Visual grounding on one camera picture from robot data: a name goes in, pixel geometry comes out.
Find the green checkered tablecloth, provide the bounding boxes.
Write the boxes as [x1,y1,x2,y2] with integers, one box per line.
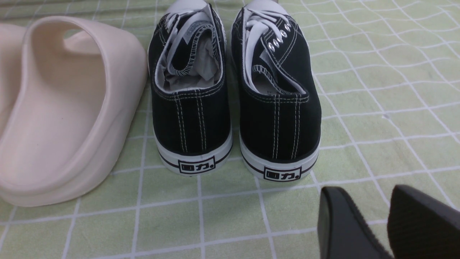
[1,0,460,259]

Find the cream left slipper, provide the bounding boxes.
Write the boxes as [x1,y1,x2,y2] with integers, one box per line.
[0,23,26,135]

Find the black right canvas sneaker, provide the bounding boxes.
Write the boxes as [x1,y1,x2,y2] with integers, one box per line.
[230,0,322,182]

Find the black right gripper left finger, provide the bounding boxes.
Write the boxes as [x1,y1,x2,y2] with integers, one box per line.
[317,186,393,259]

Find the cream right slipper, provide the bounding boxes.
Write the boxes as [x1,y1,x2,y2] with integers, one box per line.
[1,16,147,207]

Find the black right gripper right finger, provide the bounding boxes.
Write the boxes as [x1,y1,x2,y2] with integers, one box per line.
[387,184,460,259]

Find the black canvas sneaker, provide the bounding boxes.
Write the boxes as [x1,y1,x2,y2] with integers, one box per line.
[147,0,233,176]
[230,0,322,182]

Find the cream slipper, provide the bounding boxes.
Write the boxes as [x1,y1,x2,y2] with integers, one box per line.
[1,16,147,207]
[0,23,26,135]

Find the black left canvas sneaker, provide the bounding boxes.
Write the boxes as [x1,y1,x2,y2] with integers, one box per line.
[147,0,233,176]

